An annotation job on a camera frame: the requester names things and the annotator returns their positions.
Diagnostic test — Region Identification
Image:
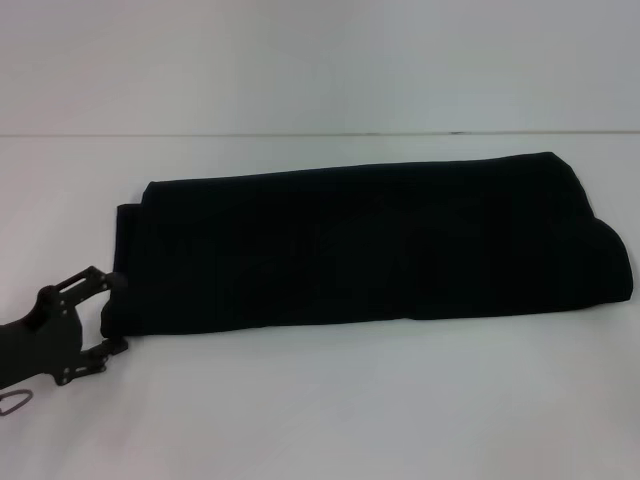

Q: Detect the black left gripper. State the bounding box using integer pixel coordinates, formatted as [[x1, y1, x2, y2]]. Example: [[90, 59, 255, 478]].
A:
[[0, 266, 129, 390]]

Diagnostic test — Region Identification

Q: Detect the black t-shirt with white print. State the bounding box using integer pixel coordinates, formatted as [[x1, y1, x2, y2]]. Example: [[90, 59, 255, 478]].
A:
[[99, 149, 636, 340]]

